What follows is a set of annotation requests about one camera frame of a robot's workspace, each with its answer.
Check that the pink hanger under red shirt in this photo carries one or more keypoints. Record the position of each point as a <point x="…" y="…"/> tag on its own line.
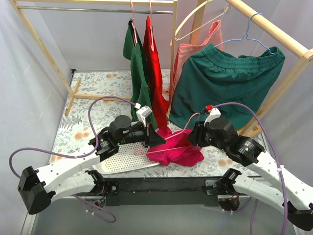
<point x="151" y="27"/>

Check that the cream wooden hanger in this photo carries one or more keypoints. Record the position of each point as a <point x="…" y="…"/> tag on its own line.
<point x="197" y="15"/>

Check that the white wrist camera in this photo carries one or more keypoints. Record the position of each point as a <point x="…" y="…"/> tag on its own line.
<point x="211" y="113"/>
<point x="142" y="112"/>

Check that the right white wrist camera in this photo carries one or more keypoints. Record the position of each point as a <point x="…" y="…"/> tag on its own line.
<point x="211" y="113"/>

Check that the pink hanger under green shirt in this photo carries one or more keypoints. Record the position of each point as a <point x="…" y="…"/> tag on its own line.
<point x="133" y="23"/>

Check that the magenta t shirt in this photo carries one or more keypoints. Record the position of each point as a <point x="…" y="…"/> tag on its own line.
<point x="177" y="149"/>

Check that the wooden clothes rack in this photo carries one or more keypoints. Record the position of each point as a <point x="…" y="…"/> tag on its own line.
<point x="73" y="93"/>
<point x="246" y="38"/>

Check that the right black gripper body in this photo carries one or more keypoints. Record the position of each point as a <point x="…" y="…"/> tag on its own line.
<point x="195" y="136"/>

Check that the teal green shorts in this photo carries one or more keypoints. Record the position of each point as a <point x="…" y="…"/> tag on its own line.
<point x="212" y="76"/>

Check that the right wooden clothes rack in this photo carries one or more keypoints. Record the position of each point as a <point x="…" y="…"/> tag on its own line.
<point x="246" y="38"/>

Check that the floral table cloth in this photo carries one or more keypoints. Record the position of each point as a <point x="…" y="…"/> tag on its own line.
<point x="74" y="129"/>

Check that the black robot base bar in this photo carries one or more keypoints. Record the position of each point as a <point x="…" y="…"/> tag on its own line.
<point x="165" y="191"/>

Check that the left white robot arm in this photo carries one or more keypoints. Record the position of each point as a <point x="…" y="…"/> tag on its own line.
<point x="40" y="187"/>

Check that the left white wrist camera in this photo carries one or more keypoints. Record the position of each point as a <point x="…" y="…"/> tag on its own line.
<point x="142" y="112"/>

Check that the white perforated plastic basket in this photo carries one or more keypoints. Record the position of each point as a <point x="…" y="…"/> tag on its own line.
<point x="129" y="157"/>

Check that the dark green t shirt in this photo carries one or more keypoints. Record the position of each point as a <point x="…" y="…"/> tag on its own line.
<point x="138" y="68"/>

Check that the left wooden clothes rack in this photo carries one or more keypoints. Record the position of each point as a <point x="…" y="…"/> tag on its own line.
<point x="73" y="93"/>

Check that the salmon pink garment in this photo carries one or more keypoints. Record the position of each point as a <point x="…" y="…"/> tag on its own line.
<point x="184" y="51"/>

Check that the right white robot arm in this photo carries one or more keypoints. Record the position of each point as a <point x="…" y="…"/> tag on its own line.
<point x="286" y="193"/>

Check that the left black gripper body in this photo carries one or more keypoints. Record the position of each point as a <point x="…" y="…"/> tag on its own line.
<point x="148" y="134"/>

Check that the red t shirt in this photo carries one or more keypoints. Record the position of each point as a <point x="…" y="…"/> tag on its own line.
<point x="159" y="104"/>

